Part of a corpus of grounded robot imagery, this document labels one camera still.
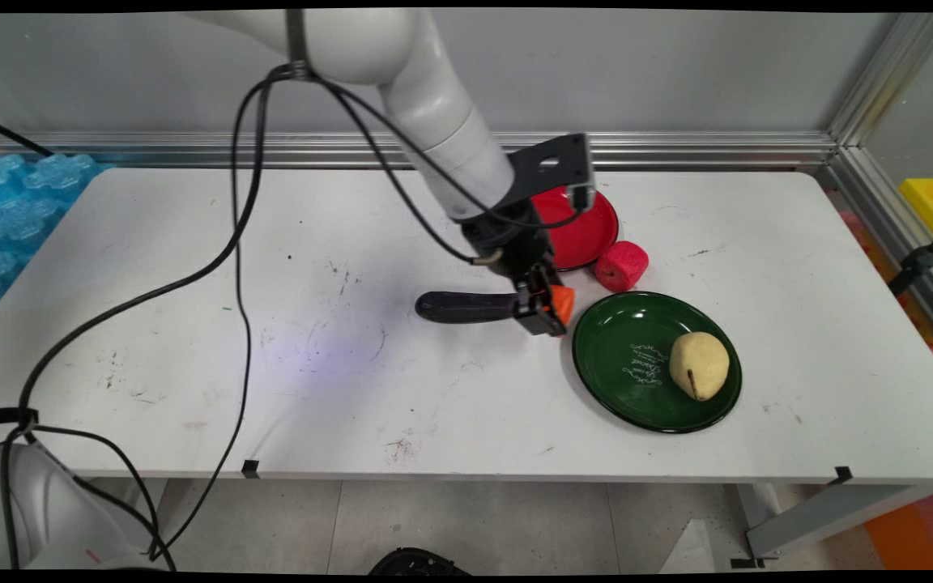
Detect grey metal table leg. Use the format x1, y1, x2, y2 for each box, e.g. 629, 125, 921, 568
730, 483, 925, 569

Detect orange toy carrot chunk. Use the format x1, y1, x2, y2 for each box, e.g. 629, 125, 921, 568
551, 284, 577, 327

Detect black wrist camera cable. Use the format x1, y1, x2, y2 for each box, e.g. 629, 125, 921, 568
313, 73, 593, 230

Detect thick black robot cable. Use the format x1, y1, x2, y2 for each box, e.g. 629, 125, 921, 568
0, 65, 305, 572

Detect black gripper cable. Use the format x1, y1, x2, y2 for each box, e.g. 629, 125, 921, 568
305, 71, 506, 266

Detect black round floor object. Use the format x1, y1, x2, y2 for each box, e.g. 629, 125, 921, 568
368, 547, 472, 577

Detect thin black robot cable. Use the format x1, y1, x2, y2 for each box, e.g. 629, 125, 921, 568
147, 69, 293, 564

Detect purple toy eggplant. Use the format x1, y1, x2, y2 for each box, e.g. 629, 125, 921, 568
415, 290, 521, 326

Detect blue bubble foam mat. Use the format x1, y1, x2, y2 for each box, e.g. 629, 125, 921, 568
0, 152, 115, 329

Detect horizontal aluminium frame rail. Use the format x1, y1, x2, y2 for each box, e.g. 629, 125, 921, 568
0, 130, 840, 170

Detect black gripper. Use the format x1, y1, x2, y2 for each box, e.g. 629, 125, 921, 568
462, 206, 570, 338

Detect aluminium corner frame post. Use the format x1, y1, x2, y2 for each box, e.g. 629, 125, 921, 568
827, 12, 933, 148

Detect pink toy apple piece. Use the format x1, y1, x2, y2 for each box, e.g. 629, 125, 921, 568
594, 240, 650, 293

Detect red round plate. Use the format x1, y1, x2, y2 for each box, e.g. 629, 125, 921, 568
530, 184, 620, 273

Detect beige toy pear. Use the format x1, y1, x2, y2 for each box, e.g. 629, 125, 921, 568
669, 331, 731, 402

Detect black cable behind table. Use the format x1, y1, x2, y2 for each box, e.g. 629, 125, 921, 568
0, 111, 56, 157

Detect dark green round plate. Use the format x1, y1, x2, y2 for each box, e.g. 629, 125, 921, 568
571, 291, 743, 435

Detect aluminium side frame rail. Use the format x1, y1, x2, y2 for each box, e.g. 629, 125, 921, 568
819, 146, 933, 361

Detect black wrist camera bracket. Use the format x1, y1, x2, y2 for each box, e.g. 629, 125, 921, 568
505, 133, 598, 215

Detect orange box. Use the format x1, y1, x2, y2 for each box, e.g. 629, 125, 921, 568
862, 486, 933, 572

